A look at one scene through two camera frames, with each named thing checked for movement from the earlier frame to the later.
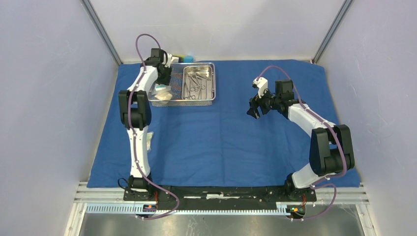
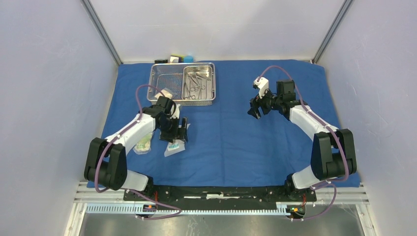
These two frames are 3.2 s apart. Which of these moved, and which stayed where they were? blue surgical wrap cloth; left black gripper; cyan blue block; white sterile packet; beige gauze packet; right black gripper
Moved: white sterile packet; left black gripper
Stayed: beige gauze packet; right black gripper; cyan blue block; blue surgical wrap cloth
